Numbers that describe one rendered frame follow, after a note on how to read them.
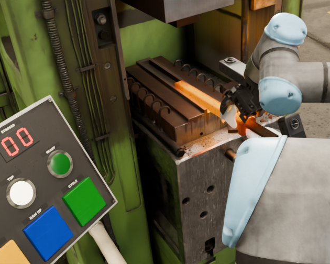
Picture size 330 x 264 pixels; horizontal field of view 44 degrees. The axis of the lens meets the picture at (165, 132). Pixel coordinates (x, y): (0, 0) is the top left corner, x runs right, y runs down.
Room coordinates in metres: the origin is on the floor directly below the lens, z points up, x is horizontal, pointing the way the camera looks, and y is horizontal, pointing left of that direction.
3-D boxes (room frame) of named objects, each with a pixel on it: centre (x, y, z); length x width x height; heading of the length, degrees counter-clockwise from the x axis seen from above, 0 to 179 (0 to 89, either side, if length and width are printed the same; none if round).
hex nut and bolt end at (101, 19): (1.03, 0.13, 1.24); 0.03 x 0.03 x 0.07; 27
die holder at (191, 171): (1.20, -0.07, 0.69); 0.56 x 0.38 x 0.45; 27
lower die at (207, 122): (1.16, -0.02, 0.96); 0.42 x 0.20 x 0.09; 27
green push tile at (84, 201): (0.65, 0.18, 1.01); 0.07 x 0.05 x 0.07; 142
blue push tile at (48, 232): (0.57, 0.25, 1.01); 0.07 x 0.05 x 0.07; 142
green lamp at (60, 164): (0.68, 0.22, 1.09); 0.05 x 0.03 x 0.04; 117
